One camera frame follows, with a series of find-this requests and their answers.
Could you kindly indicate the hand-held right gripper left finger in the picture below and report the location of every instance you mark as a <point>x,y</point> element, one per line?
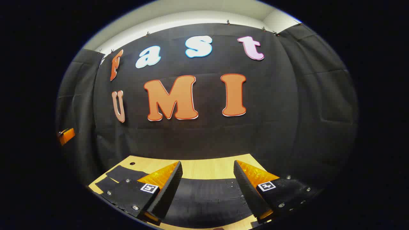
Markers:
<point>169,188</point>

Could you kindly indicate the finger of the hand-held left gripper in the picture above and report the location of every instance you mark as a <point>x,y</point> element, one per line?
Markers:
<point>66,136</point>

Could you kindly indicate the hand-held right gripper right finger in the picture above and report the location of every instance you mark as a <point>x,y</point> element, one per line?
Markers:
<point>247,191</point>

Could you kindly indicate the black jeans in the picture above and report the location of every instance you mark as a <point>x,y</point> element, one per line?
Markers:
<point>207,201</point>

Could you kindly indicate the black backdrop cloth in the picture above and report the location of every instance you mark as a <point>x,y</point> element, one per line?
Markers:
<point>207,137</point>

